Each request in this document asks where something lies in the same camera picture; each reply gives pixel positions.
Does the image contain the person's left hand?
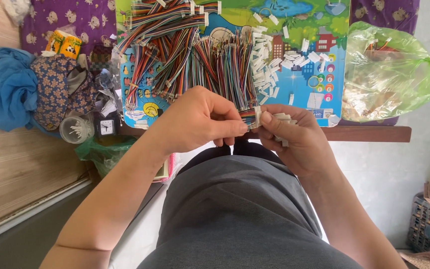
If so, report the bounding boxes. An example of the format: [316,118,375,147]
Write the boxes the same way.
[146,85,249,157]

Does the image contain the person's right hand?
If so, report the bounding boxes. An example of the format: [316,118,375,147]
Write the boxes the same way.
[256,104,337,179]

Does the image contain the handful of white connectors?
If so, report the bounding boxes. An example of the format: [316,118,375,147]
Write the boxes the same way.
[273,112,298,147]

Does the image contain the multicoloured ribbon wire piece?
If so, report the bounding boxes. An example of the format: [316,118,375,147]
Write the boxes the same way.
[238,108,257,130]

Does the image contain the person's black trousers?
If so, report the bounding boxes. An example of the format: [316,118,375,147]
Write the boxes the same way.
[176,139,286,176]

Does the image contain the pink edged notebook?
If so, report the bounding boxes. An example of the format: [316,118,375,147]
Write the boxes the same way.
[152,152,176,184]

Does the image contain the scattered heap of white connectors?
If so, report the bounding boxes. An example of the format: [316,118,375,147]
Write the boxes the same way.
[250,13,331,107]

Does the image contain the small black clock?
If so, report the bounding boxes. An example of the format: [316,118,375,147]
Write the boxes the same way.
[95,114,120,137]

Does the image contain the person's grey shirt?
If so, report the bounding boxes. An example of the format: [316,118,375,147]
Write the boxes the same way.
[137,155,365,269]

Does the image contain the crumpled clear plastic wrappers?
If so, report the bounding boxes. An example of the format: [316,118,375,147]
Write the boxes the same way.
[88,52,124,118]

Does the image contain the dark green plastic bag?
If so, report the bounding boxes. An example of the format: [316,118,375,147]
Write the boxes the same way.
[75,135,138,178]

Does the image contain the colourful cartoon play board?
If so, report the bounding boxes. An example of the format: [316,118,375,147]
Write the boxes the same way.
[115,0,351,130]

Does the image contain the translucent green plastic bag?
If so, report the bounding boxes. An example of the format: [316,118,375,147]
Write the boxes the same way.
[341,21,430,123]

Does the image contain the clear cotton swab container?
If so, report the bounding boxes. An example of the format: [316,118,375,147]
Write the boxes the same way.
[59,114,95,145]

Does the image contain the blue floral cloth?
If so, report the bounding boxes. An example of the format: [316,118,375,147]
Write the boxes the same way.
[31,55,98,131]

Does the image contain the dark plastic basket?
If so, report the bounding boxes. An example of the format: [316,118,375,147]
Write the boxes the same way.
[406,192,430,254]

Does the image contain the purple printed cloth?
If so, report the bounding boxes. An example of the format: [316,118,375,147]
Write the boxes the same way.
[21,0,118,68]

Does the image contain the orange green snack packet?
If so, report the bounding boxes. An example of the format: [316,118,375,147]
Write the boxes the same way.
[45,29,83,60]

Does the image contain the white fluffy cloth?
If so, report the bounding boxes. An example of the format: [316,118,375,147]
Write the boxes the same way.
[0,0,33,26]

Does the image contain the pile of multicoloured wire bundles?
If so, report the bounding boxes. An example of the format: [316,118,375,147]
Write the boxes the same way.
[113,0,259,112]

